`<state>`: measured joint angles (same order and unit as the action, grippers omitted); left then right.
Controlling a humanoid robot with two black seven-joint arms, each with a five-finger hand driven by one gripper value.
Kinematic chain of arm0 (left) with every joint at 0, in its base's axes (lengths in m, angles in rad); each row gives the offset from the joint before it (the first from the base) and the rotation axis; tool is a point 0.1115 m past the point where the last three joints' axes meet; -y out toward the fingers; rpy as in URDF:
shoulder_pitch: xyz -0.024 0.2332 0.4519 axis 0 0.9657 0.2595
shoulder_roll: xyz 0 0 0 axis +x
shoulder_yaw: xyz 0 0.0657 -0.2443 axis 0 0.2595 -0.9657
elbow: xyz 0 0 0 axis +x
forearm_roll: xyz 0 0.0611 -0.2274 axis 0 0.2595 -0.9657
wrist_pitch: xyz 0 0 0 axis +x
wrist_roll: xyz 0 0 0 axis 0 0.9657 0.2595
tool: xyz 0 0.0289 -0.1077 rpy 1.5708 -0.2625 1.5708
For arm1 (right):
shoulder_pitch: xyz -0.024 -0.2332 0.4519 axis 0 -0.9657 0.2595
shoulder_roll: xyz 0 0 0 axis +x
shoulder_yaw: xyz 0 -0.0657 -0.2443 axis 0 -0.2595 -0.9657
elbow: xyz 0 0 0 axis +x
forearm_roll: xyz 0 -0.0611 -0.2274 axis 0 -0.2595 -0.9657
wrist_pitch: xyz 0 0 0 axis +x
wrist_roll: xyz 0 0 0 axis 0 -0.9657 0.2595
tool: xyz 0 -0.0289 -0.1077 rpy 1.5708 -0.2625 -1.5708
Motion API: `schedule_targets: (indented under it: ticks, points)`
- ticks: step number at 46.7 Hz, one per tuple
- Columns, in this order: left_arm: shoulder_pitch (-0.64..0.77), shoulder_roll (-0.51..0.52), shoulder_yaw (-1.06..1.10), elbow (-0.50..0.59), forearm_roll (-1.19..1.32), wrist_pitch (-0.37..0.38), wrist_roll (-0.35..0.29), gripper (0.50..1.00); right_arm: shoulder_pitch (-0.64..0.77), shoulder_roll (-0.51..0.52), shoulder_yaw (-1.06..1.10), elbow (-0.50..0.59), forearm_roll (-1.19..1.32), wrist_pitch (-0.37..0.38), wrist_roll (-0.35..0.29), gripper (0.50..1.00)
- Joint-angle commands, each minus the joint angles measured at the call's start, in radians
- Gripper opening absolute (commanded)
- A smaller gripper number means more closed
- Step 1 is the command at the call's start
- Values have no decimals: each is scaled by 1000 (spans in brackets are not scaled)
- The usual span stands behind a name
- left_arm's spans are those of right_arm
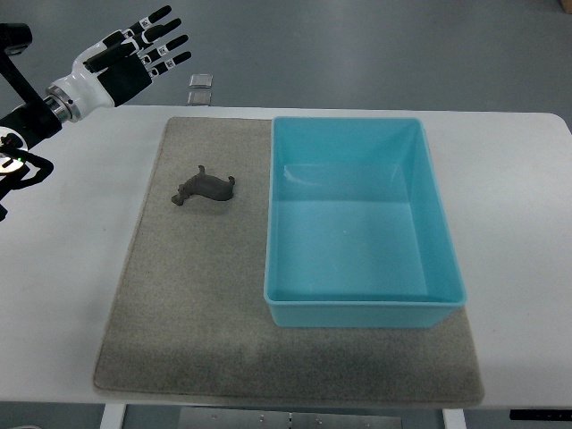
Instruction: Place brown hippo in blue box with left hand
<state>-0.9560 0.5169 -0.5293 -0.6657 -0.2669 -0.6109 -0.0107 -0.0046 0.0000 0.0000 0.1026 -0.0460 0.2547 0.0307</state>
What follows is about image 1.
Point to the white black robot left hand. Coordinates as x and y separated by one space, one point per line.
117 68

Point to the brown hippo toy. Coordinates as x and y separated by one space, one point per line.
206 186

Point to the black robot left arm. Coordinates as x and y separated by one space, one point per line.
27 125

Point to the blue plastic box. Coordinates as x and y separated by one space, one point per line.
357 236

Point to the brown cardboard box corner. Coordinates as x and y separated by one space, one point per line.
566 6

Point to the upper metal floor plate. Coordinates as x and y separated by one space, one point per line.
201 80

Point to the metal floor plate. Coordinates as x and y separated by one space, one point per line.
201 80
199 98

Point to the lower metal floor plate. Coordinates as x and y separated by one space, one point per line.
199 98

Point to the grey felt mat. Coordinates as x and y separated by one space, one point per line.
190 319

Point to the white left table leg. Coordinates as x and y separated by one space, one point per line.
113 416

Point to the white table leg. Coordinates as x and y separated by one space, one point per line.
113 416
454 418

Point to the white right table leg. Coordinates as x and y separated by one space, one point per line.
454 418

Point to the black table control panel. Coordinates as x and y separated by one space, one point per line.
546 415

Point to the metal table base plate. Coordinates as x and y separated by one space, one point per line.
225 418

